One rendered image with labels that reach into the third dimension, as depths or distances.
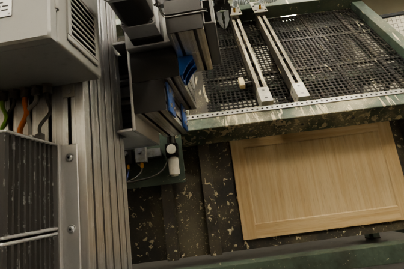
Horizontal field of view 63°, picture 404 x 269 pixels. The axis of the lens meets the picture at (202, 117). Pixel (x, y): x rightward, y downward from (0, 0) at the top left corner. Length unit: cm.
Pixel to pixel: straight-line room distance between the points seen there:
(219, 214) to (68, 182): 121
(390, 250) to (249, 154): 78
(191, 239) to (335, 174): 85
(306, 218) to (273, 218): 18
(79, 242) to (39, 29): 41
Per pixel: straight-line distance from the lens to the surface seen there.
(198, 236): 186
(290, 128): 172
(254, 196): 184
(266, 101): 173
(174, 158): 154
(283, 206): 187
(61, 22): 65
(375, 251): 178
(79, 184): 74
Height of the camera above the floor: 48
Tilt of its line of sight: 14 degrees up
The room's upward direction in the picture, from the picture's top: 7 degrees counter-clockwise
